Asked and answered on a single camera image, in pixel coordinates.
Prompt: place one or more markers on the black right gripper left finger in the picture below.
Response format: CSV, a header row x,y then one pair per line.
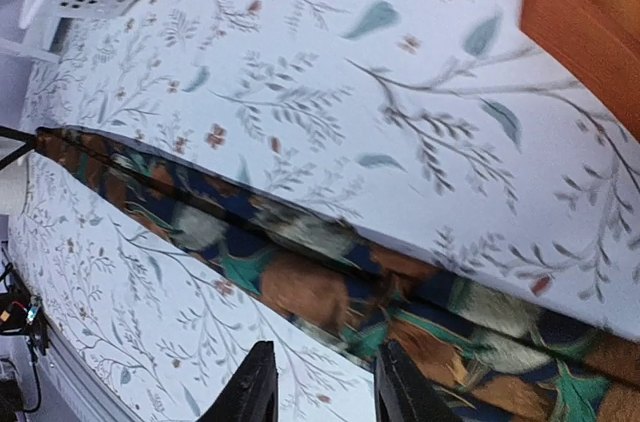
x,y
251,394

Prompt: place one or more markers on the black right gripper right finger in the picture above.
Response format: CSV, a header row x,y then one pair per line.
x,y
402,392

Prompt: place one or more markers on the green brown patterned tie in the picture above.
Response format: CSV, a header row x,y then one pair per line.
x,y
492,357

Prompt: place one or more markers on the floral table mat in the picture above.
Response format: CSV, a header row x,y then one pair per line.
x,y
433,128

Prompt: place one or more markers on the orange compartment tray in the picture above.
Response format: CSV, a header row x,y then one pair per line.
x,y
598,42

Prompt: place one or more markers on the metal front rail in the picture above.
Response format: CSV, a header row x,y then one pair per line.
x,y
69,389

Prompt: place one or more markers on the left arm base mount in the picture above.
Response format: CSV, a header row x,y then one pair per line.
x,y
21,316

